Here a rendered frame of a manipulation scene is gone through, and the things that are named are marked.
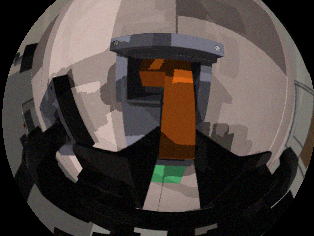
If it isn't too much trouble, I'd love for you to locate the orange l-shaped part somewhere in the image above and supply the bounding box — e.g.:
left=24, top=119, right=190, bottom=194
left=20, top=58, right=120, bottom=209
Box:
left=138, top=58, right=196, bottom=159

